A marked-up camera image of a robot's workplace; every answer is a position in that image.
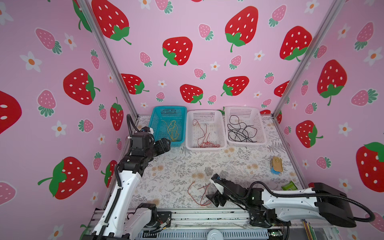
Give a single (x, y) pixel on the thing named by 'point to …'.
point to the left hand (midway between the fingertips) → (164, 142)
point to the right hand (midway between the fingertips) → (209, 192)
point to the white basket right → (244, 126)
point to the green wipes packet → (290, 185)
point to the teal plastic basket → (169, 122)
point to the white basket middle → (205, 130)
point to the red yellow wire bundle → (172, 130)
